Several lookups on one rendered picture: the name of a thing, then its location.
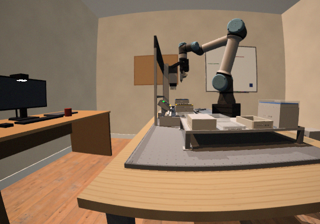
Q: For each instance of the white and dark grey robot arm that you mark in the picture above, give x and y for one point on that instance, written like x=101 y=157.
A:
x=223 y=80

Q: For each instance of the yellow tip rack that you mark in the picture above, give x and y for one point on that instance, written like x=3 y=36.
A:
x=184 y=108

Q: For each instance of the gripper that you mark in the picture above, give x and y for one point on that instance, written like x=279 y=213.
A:
x=184 y=67

